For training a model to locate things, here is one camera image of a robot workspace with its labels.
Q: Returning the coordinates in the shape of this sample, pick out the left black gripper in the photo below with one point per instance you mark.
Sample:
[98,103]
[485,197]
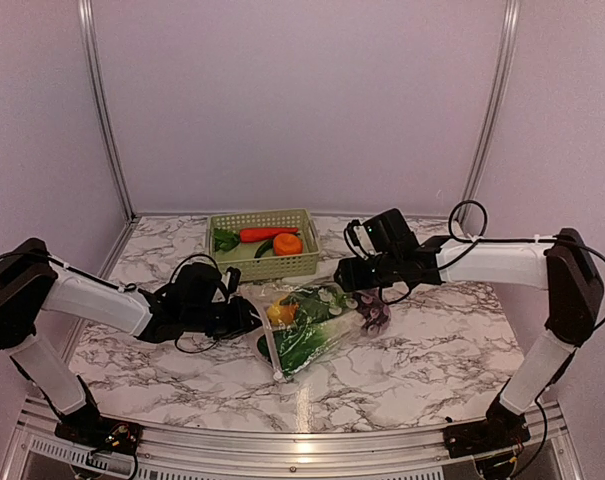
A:
[242,319]

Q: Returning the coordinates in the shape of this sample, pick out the clear dotted zip bag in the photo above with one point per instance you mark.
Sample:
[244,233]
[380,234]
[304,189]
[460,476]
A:
[262,296]

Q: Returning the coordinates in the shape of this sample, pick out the fake green bell pepper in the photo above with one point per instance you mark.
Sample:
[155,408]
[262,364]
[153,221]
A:
[262,347]

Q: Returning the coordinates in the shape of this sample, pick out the right aluminium frame post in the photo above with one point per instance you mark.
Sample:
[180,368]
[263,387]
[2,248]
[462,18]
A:
[497,93]

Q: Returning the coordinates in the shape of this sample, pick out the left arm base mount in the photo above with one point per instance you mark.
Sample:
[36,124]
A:
[107,434]

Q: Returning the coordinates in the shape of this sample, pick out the front aluminium frame rail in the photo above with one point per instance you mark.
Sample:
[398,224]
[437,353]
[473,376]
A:
[171,452]

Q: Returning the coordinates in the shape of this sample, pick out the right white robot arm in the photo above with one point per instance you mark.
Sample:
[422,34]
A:
[563,267]

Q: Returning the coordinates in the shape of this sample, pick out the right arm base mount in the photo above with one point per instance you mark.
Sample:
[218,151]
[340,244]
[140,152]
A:
[480,437]

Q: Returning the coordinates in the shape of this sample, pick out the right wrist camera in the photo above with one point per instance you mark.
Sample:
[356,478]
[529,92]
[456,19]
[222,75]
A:
[353,241]

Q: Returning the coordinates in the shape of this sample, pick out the green perforated plastic basket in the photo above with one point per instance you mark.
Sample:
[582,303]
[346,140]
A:
[225,247]

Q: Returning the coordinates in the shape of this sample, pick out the fake green cucumber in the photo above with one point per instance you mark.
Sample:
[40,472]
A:
[319,303]

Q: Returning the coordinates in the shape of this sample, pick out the fake yellow lemon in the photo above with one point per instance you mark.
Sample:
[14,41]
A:
[282,314]

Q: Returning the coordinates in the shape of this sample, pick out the fake orange tangerine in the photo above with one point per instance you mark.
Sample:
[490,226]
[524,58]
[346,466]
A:
[287,244]

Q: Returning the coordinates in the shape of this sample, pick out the aluminium frame post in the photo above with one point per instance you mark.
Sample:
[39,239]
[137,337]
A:
[497,93]
[90,44]

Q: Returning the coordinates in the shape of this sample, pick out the left aluminium frame post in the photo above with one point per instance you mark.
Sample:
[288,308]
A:
[90,44]

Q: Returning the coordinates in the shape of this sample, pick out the fake red carrot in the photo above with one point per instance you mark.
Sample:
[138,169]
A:
[253,235]

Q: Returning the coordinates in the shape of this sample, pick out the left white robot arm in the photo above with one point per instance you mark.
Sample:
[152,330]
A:
[33,282]

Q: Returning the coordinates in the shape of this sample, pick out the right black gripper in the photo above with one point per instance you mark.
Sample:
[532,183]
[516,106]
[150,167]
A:
[352,278]

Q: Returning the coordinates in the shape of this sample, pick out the fake purple grapes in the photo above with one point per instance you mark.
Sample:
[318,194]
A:
[376,314]

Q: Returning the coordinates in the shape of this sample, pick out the fake green leafy vegetable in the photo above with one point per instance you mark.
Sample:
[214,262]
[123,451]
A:
[298,346]

